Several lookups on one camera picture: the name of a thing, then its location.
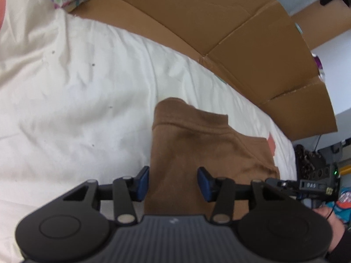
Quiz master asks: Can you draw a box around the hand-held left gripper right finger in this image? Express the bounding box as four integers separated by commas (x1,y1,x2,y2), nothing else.
197,167,286,224

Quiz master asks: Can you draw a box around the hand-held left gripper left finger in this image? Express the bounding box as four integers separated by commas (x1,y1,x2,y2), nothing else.
63,166,151,224

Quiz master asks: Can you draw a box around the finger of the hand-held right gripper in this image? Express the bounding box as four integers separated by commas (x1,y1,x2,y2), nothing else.
265,178,301,195

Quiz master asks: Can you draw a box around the brown t-shirt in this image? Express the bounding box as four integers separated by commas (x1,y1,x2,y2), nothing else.
144,97,280,217

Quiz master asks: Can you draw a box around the person's right forearm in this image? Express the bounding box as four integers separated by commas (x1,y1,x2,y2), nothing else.
324,230,351,263

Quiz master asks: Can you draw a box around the person's right hand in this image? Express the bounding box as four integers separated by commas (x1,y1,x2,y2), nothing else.
313,207,347,252

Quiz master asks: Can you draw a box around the teal printed packet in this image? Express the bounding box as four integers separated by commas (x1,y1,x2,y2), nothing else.
324,188,351,224

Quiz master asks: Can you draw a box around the white printed bed sheet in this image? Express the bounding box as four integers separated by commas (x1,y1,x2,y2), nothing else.
0,0,298,263

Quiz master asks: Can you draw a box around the pink packet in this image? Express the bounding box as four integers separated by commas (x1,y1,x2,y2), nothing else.
313,54,327,83

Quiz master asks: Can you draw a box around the brown wooden panel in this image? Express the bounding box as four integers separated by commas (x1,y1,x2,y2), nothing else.
291,0,351,50

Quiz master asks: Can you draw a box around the flattened cardboard box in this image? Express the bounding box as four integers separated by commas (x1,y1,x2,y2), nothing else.
68,0,338,141

